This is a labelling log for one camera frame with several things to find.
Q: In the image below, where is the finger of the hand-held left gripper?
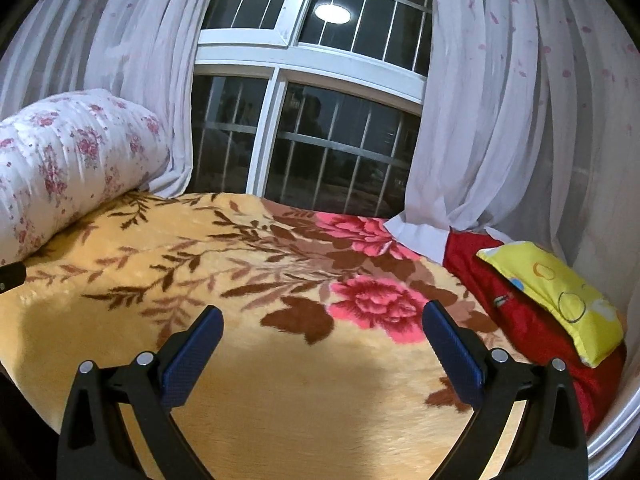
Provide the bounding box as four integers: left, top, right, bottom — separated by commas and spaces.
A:
0, 261, 27, 295

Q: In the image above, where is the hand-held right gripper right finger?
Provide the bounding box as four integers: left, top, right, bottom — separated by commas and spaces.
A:
422, 300, 590, 480

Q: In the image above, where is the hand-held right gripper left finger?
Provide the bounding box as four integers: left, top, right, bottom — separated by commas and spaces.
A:
56, 305, 224, 480

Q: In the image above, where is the yellow floral plush blanket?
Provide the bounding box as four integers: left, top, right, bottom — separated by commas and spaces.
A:
0, 191, 531, 480

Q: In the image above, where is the red cushion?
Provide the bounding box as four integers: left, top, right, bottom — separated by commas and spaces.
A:
442, 230, 628, 433

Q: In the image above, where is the yellow printed pillow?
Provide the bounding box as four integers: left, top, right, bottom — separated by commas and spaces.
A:
476, 241, 626, 367

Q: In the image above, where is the white pink floral quilt roll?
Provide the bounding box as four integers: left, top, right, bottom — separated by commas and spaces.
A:
0, 88, 172, 266

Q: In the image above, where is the white framed barred window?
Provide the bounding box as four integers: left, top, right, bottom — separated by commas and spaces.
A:
190, 0, 436, 218

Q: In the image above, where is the sheer white curtain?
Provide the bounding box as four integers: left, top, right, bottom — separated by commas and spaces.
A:
385, 0, 640, 281
0, 0, 226, 198

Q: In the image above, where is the white bed frame edge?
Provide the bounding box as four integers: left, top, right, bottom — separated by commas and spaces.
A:
585, 355, 640, 466

